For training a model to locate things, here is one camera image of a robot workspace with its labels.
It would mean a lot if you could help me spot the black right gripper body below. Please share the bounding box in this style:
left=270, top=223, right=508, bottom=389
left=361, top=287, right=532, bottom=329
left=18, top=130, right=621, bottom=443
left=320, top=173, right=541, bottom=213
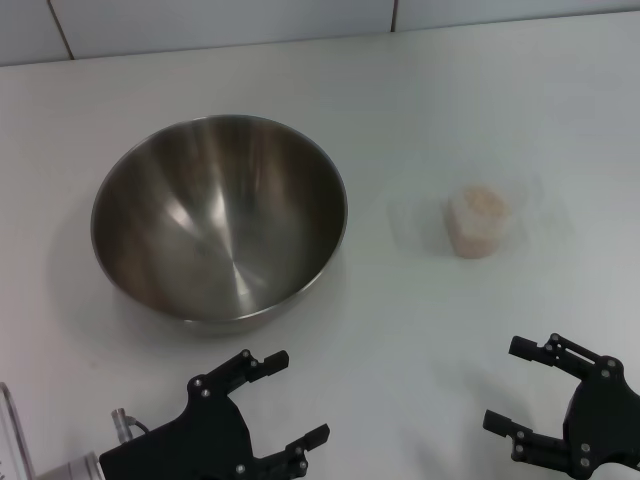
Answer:
left=562, top=355, right=640, bottom=477

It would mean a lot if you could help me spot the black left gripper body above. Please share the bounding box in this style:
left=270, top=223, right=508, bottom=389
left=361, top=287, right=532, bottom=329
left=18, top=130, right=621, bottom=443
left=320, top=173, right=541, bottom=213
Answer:
left=98, top=372, right=261, bottom=480

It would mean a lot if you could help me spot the stainless steel mixing bowl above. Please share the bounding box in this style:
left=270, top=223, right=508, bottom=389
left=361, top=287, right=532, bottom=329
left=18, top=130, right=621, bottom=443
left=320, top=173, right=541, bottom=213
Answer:
left=89, top=113, right=350, bottom=337

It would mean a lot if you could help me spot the left gripper cable with plug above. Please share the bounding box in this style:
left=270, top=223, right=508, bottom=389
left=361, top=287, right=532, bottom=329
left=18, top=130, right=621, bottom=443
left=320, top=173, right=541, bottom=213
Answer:
left=110, top=408, right=152, bottom=445

